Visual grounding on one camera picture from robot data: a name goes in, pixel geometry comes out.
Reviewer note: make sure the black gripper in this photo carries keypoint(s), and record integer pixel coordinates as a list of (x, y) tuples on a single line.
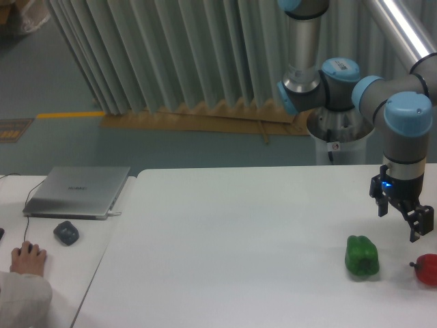
[(403, 194)]

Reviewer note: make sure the black computer mouse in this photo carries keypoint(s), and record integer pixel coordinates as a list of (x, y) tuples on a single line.
[(26, 250)]

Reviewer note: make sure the forearm in beige sleeve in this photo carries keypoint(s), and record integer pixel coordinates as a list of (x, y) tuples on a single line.
[(25, 299)]

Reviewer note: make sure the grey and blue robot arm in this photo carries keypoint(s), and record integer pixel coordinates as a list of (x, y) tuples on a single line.
[(401, 109)]

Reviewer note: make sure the person's hand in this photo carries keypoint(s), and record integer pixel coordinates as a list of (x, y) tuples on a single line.
[(32, 264)]

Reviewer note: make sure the green bell pepper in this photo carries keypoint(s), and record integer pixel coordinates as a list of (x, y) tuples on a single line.
[(361, 257)]

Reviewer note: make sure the red bell pepper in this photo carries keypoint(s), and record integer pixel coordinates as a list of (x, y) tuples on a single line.
[(425, 269)]

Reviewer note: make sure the brown cardboard sheet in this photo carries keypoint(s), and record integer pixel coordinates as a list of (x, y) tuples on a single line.
[(265, 121)]

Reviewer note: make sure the white usb plug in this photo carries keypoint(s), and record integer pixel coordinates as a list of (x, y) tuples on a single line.
[(113, 214)]

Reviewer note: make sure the grey-green pleated curtain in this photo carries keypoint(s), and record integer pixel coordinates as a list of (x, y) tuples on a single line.
[(155, 55)]

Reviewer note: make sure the yellow floor tape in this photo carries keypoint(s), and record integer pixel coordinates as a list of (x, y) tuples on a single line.
[(81, 114)]

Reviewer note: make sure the silver closed laptop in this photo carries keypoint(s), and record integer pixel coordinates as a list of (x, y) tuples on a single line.
[(77, 193)]

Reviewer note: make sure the orange floor sign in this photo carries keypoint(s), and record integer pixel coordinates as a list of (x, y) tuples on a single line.
[(13, 129)]

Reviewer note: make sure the clear plastic bag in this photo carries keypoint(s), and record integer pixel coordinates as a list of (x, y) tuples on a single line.
[(23, 17)]

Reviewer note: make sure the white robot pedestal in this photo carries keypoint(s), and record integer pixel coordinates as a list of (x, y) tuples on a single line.
[(340, 136)]

